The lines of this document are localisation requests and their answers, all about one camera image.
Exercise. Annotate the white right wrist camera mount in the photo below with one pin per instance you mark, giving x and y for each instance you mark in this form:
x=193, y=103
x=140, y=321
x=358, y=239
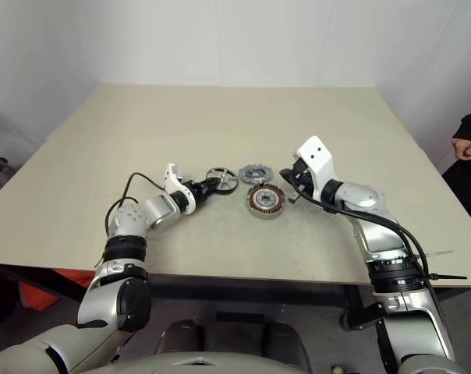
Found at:
x=315, y=154

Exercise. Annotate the person's bare hand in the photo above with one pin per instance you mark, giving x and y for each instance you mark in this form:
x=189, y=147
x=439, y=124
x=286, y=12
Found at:
x=465, y=150

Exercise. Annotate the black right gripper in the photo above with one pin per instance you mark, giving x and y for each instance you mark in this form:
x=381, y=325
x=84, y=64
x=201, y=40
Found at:
x=302, y=177

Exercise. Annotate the motor housing with copper windings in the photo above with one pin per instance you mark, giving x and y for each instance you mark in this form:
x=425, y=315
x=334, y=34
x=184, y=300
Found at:
x=266, y=199

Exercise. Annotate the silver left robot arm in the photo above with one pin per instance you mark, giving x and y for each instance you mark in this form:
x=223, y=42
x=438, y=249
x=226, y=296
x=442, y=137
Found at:
x=103, y=300

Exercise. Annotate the dark rounded shape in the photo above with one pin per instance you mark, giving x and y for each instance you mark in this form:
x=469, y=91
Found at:
x=183, y=335
x=286, y=339

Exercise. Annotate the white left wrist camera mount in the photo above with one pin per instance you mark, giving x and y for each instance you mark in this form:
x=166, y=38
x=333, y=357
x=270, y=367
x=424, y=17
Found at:
x=172, y=175

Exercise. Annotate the black table frame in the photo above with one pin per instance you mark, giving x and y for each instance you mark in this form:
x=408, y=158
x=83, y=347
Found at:
x=44, y=274

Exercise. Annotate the grey robot torso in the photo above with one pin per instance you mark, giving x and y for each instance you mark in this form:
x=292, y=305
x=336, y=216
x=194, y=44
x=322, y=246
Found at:
x=161, y=364

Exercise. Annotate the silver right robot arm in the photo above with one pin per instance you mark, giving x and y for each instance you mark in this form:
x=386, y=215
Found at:
x=360, y=195

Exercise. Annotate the small pale round object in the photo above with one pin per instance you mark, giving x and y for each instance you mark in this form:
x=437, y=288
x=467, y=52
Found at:
x=338, y=368

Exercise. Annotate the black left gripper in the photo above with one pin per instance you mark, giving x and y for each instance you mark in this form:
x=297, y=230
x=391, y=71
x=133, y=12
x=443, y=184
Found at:
x=199, y=191

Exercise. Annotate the red object under table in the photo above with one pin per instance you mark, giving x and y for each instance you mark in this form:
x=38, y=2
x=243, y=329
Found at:
x=36, y=292

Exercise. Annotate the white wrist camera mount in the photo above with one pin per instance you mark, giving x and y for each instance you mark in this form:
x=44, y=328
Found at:
x=172, y=175
x=315, y=154

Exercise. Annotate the grey toothed housing lid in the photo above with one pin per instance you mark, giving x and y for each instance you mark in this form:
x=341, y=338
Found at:
x=253, y=174

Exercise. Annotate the spoked rotor with black rim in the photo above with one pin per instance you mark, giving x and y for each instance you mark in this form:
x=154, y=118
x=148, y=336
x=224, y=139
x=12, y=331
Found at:
x=222, y=178

